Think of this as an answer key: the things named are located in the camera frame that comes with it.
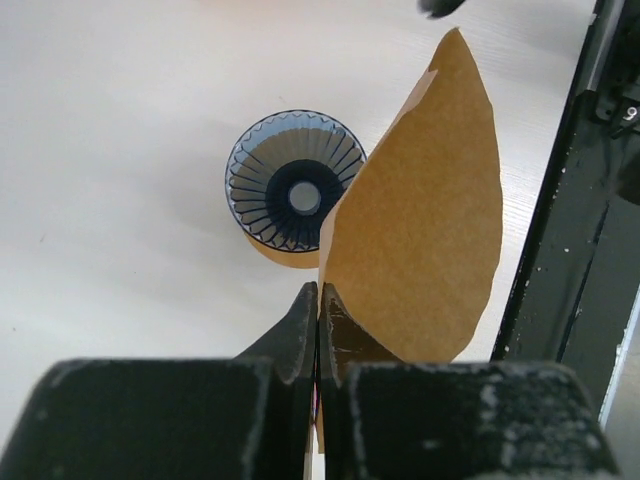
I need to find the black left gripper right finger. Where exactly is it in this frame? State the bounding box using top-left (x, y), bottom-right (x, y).
top-left (318, 284), bottom-right (620, 479)

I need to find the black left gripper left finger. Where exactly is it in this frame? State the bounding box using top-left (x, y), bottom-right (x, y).
top-left (1, 282), bottom-right (318, 479)

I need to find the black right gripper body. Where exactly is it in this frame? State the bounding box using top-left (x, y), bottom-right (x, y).
top-left (489, 0), bottom-right (640, 364)

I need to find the blue coffee dripper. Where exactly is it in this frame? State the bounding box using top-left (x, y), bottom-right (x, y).
top-left (225, 110), bottom-right (367, 254)

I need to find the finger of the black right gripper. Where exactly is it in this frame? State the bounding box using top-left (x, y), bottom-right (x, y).
top-left (417, 0), bottom-right (465, 19)

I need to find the brown paper coffee filter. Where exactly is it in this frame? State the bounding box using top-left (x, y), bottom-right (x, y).
top-left (319, 29), bottom-right (503, 376)

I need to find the wooden dripper holder ring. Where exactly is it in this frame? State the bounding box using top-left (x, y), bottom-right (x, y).
top-left (243, 232), bottom-right (324, 271)

